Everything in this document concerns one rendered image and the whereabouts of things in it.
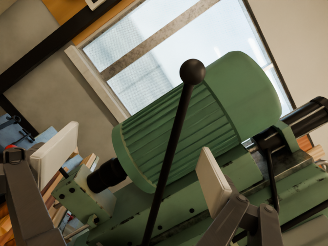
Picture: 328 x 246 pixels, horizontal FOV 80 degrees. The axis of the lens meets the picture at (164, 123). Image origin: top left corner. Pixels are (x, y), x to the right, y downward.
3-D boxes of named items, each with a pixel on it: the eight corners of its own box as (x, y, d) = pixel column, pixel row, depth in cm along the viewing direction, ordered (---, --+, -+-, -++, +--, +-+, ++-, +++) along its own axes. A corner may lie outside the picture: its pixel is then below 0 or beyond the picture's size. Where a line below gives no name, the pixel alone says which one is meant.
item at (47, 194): (51, 175, 61) (66, 166, 60) (55, 178, 61) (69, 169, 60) (-2, 239, 40) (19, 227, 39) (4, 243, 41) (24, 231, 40)
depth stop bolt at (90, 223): (65, 230, 48) (96, 211, 47) (71, 235, 49) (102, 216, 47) (61, 237, 46) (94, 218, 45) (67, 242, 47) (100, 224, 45)
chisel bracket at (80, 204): (58, 178, 51) (83, 162, 50) (93, 212, 56) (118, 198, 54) (43, 198, 44) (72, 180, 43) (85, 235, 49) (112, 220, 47)
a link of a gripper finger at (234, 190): (238, 216, 13) (278, 222, 14) (216, 172, 18) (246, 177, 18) (230, 232, 14) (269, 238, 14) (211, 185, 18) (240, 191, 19)
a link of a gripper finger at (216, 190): (223, 189, 14) (233, 191, 15) (202, 145, 21) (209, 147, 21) (211, 219, 15) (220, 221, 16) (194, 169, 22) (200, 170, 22)
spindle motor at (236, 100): (117, 117, 52) (222, 47, 47) (155, 165, 57) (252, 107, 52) (100, 149, 35) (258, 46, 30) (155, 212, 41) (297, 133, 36)
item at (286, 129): (243, 128, 49) (308, 90, 46) (256, 151, 51) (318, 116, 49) (259, 142, 42) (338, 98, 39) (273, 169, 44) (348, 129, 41)
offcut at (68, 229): (52, 241, 60) (62, 235, 60) (57, 228, 64) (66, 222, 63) (61, 246, 62) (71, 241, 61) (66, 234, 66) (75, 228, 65)
